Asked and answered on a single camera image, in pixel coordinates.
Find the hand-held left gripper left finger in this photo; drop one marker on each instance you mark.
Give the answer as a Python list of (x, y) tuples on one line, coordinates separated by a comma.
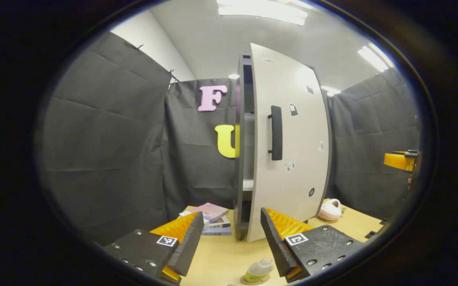
[(189, 246)]

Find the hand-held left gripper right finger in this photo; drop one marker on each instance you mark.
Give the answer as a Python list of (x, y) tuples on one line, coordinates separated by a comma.
[(276, 246)]

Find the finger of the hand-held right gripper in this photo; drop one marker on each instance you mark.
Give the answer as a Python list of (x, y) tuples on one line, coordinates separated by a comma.
[(398, 161)]

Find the green label bottle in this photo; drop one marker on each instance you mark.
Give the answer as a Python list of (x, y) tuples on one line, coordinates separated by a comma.
[(259, 269)]

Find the round brown coaster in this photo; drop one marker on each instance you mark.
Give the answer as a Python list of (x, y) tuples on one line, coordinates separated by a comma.
[(249, 281)]

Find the grey cabinet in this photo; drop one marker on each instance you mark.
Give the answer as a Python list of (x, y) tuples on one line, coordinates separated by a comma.
[(240, 159)]

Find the beige cabinet door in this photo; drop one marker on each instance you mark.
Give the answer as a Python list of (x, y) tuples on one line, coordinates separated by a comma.
[(300, 139)]

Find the grey book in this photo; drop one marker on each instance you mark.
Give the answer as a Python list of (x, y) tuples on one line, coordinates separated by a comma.
[(220, 223)]

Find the pink plush toy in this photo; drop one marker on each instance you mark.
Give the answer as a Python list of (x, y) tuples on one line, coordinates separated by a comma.
[(329, 210)]

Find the ceiling light panel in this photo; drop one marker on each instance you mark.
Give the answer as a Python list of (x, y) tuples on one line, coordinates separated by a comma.
[(376, 57), (233, 76), (262, 10), (330, 90)]

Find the black backdrop cloth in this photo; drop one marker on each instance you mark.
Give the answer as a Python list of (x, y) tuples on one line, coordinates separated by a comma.
[(113, 139)]

